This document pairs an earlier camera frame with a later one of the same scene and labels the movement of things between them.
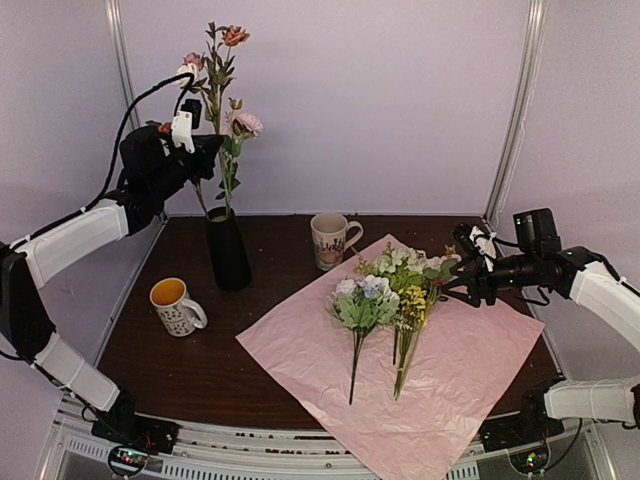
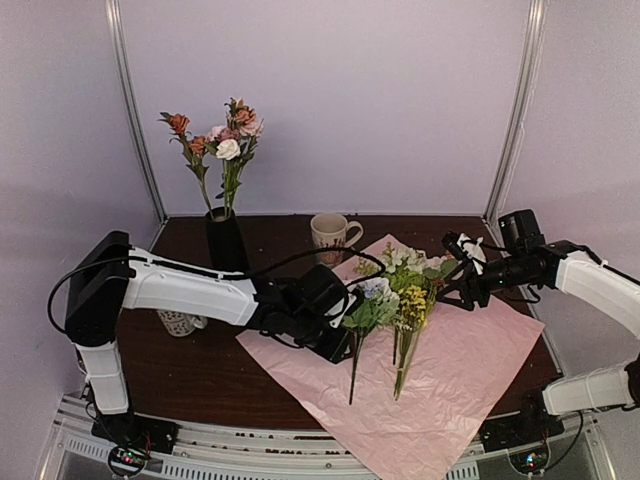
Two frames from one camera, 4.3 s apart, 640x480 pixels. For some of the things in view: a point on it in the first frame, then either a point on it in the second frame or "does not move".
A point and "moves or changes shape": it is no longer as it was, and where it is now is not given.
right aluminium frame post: (523, 99) does not move
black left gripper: (207, 152) → (335, 350)
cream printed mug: (329, 234) does not move
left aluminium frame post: (121, 58) does not move
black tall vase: (231, 265) does not move
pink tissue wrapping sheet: (466, 362) does not move
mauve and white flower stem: (211, 72) → (226, 144)
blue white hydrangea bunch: (362, 306) does not move
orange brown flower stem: (165, 128) moves or changes shape
